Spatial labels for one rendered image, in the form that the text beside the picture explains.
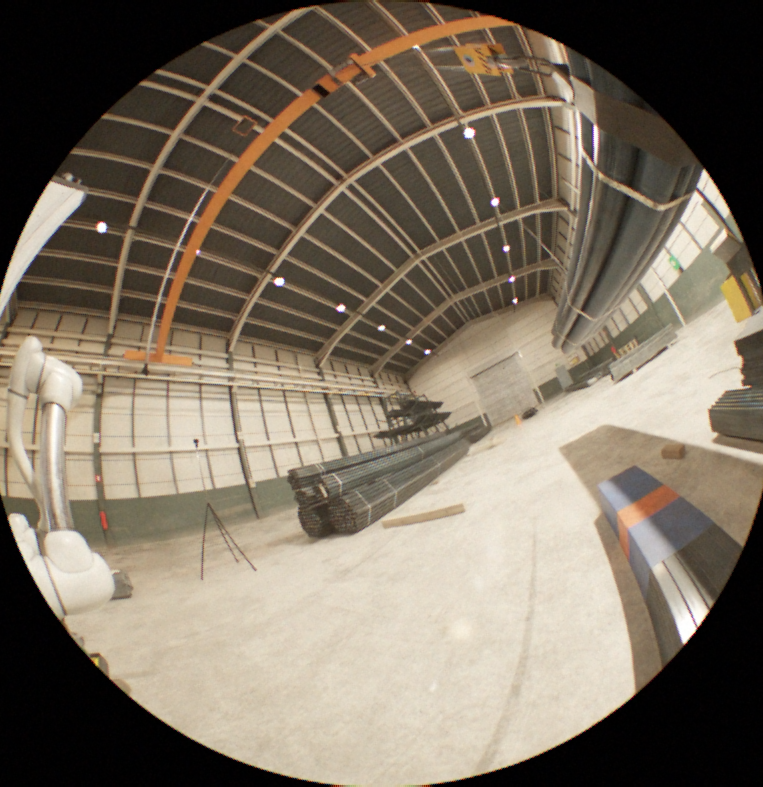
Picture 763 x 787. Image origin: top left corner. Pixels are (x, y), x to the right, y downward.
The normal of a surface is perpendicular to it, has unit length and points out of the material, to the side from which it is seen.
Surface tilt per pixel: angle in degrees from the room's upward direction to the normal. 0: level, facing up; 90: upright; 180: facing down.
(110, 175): 170
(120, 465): 90
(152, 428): 90
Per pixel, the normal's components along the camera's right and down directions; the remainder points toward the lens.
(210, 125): 0.46, 0.81
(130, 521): 0.76, -0.44
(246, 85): 0.21, 0.96
